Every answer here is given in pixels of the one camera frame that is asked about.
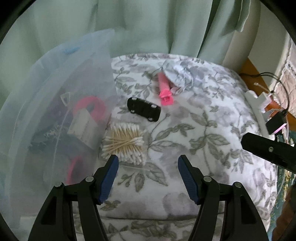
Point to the quilted beige bedspread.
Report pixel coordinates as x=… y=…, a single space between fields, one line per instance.
x=286 y=73

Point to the black power adapter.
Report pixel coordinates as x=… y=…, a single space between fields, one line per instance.
x=276 y=123

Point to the floral grey white blanket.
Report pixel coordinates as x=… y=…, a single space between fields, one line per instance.
x=205 y=123

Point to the pink plastic tube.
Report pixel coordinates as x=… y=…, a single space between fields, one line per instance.
x=164 y=90

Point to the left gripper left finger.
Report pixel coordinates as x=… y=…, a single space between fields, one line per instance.
x=93 y=191

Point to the crumpled clear wrapper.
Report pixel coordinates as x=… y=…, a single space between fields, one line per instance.
x=180 y=78

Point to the small carton in bag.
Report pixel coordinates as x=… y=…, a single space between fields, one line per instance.
x=84 y=128

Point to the black toy car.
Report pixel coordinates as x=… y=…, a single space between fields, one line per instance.
x=144 y=108

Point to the white power strip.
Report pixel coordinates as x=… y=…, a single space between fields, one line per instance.
x=251 y=97

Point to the pale green curtain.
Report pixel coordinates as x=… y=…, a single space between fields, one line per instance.
x=202 y=29

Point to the cotton swab pile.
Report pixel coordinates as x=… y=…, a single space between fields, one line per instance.
x=127 y=141

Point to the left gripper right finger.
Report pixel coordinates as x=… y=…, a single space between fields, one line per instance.
x=204 y=191

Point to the white plug adapter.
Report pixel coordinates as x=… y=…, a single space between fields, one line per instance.
x=263 y=100

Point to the translucent plastic bag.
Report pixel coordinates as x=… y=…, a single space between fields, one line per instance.
x=36 y=151

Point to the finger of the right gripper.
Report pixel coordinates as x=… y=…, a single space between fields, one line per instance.
x=278 y=153

